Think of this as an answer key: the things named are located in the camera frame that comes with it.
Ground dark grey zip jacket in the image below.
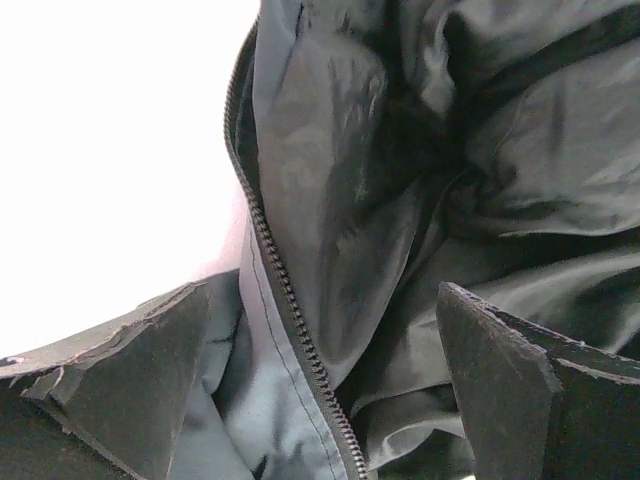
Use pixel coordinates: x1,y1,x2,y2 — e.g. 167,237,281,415
170,1,639,479

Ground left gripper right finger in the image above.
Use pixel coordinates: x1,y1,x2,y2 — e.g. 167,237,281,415
436,283,639,479

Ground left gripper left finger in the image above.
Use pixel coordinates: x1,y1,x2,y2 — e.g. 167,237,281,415
1,284,211,479

